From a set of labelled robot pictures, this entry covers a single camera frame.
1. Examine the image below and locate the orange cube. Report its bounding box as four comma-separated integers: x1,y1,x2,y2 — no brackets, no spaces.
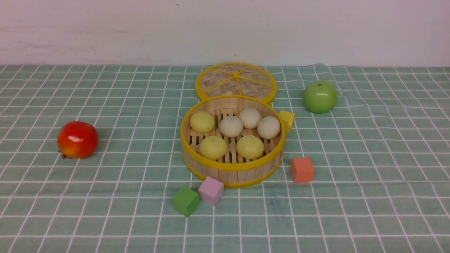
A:
290,157,315,183

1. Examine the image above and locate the green checkered tablecloth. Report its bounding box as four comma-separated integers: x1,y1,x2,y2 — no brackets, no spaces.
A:
0,64,450,253

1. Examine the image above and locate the yellow bun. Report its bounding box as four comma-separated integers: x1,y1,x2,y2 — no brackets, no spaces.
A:
189,111,216,134
236,135,264,160
199,136,227,161

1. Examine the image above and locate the green cube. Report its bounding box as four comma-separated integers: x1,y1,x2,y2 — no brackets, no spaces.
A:
172,186,200,218

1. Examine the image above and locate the white bun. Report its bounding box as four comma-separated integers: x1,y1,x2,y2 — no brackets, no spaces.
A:
238,108,262,129
219,116,243,138
257,116,281,140

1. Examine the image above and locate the white bun bottom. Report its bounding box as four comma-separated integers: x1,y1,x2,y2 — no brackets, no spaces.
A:
257,116,281,140

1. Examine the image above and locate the yellow cube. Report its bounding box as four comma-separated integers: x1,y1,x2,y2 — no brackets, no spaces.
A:
279,110,295,133

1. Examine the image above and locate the woven bamboo steamer lid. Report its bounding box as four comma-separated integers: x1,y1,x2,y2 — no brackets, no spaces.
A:
195,62,277,104

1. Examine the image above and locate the bamboo steamer tray yellow rim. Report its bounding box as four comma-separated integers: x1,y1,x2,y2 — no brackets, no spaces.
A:
180,96,287,188

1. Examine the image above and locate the pink cube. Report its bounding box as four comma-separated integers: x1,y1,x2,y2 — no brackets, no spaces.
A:
198,176,224,206

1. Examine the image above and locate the green apple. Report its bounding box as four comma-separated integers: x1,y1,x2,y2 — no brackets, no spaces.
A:
303,80,338,113

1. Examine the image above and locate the red pomegranate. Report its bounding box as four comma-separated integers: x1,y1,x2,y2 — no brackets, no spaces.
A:
57,121,99,159

